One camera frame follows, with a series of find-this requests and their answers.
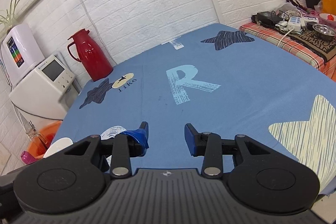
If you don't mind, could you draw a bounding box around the large white floral plate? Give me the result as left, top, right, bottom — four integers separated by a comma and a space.
43, 137, 73, 159

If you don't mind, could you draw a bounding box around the blue patterned tablecloth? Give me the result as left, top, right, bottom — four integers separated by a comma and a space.
56, 24, 335, 194

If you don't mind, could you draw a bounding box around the red thermos jug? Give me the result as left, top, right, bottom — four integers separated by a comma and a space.
67, 28, 113, 81

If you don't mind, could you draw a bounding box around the orange plastic basin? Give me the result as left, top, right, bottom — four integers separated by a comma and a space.
27, 121, 62, 160

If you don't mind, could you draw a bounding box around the white countertop appliance with screen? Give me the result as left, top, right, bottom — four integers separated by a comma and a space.
9, 55, 79, 129

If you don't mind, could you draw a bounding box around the glass jar in basin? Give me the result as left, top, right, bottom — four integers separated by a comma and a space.
26, 121, 48, 149

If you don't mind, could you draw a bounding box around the pink water bottle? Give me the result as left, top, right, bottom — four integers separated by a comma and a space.
21, 151, 36, 165

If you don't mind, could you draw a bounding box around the black device on side table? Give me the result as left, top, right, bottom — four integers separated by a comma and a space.
256, 11, 282, 27

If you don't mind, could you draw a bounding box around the white water purifier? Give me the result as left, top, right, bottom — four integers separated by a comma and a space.
1, 23, 45, 87

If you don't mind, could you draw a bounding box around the plaid cloth side table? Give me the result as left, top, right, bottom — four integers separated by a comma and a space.
239, 22, 335, 81

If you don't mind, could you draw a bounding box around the white power strip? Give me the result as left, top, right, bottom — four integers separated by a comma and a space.
286, 16, 302, 32

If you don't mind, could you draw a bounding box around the black patterned mat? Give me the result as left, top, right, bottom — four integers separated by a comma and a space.
288, 31, 336, 63

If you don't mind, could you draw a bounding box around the small steel bowl on side table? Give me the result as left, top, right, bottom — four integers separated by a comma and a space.
313, 24, 336, 42

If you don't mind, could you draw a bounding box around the white bowl with red item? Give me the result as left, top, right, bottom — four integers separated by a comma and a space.
319, 13, 336, 24

